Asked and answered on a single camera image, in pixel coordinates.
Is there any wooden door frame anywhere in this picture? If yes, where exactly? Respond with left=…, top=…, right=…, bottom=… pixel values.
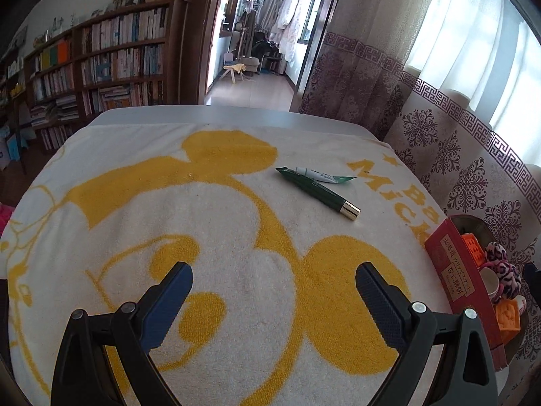
left=179, top=0, right=228, bottom=105

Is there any orange embossed soft cube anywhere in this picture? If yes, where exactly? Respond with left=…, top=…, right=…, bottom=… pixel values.
left=495, top=298, right=521, bottom=345

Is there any purple patterned curtain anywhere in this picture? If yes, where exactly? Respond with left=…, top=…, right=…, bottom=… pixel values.
left=295, top=0, right=541, bottom=390

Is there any wooden bookshelf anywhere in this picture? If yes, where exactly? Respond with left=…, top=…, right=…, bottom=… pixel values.
left=11, top=0, right=187, bottom=152

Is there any small wooden stool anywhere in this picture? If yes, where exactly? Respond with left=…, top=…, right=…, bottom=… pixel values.
left=220, top=62, right=247, bottom=84

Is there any small green white tube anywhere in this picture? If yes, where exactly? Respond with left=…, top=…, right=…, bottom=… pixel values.
left=295, top=167, right=354, bottom=184

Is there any white yellow cartoon towel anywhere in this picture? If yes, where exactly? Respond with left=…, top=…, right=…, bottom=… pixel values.
left=1, top=124, right=449, bottom=405

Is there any red-orange studded soft cube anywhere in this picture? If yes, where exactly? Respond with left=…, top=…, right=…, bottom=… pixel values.
left=461, top=233, right=487, bottom=268

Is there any pink black leopard scrunchie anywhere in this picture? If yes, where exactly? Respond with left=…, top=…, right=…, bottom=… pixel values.
left=483, top=241, right=523, bottom=303

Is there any dark green cosmetic tube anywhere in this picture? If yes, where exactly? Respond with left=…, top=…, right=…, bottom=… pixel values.
left=276, top=167, right=360, bottom=221

